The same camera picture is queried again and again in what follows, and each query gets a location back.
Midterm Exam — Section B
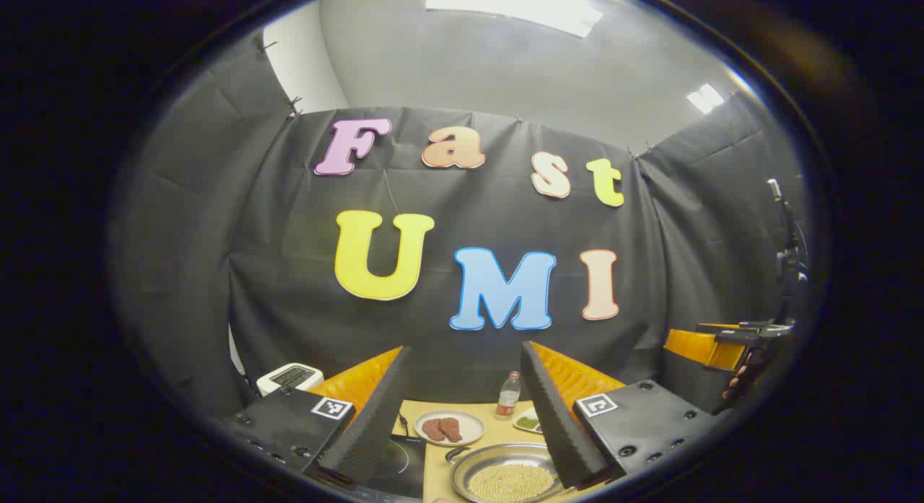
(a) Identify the small ceiling light panel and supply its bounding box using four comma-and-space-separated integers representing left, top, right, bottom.
686, 83, 725, 115

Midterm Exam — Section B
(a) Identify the white toaster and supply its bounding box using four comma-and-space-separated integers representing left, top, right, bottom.
256, 363, 325, 398

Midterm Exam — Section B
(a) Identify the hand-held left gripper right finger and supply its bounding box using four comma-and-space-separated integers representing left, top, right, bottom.
520, 341, 726, 489

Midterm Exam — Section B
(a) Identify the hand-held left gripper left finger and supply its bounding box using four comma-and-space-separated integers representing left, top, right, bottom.
220, 346, 414, 489

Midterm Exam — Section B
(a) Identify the pile of soybeans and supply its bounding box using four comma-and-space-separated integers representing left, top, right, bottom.
468, 463, 560, 502

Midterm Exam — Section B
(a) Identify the clear plastic water bottle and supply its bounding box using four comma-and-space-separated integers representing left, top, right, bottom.
496, 371, 522, 421

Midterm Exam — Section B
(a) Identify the large ceiling light panel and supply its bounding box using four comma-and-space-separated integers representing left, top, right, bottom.
424, 0, 604, 39

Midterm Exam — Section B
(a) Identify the white round plate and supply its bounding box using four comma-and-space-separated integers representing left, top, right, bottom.
414, 410, 486, 447

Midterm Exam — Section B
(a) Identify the black induction cooktop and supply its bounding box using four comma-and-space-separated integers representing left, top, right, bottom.
310, 434, 428, 502

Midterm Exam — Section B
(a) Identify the steel pot with black handle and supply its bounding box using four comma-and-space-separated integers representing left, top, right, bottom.
445, 443, 578, 503

